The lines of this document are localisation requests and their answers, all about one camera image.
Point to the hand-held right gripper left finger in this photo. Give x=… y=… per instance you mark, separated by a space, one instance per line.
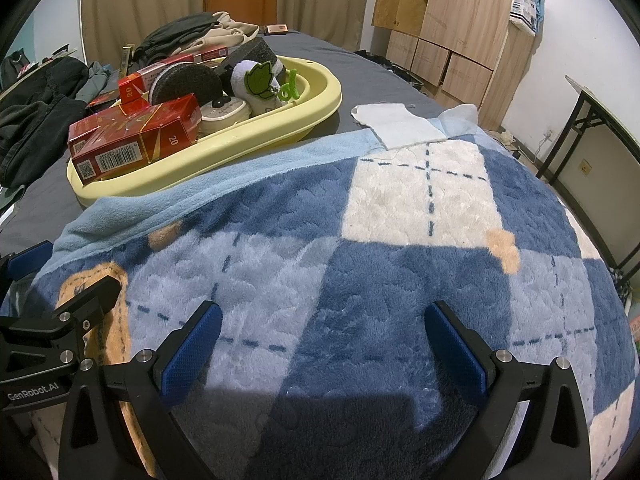
x=192 y=355

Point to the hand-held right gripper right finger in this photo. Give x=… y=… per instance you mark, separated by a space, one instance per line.
x=457 y=355

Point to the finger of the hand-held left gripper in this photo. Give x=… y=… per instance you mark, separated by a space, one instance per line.
x=30 y=260
x=95 y=295

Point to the red cigarette pack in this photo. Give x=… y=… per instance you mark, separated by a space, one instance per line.
x=130 y=117
x=120 y=157
x=155 y=72
x=132 y=89
x=276 y=28
x=212 y=53
x=102 y=101

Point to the white round case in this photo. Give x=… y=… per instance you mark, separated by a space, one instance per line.
x=222 y=108

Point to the black round cookie-shaped case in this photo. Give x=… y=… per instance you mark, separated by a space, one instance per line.
x=190 y=82

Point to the pale pouch with green charm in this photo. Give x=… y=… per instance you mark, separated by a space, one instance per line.
x=252 y=82

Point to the yellow plastic basin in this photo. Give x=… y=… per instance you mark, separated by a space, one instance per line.
x=300 y=110

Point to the dark grey sponge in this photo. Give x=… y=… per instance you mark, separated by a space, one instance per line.
x=250 y=51

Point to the blue checkered fleece blanket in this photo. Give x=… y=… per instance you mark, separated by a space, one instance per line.
x=400 y=285

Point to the black clothes pile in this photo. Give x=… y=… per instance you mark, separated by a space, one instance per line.
x=40 y=110

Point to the teal cloth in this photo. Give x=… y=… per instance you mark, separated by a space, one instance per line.
x=95 y=82

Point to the white cloth patch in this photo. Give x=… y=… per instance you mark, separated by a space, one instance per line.
x=400 y=122

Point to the black folding table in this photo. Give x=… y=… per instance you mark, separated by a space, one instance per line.
x=600 y=125

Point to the grey and beige clothes pile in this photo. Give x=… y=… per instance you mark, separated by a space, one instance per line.
x=200 y=30

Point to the grey bed sheet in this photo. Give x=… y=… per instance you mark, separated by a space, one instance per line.
x=360 y=75

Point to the wooden wardrobe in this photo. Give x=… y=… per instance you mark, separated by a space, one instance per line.
x=465 y=20

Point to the white and blue hanging bag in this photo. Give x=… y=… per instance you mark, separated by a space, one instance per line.
x=525 y=10

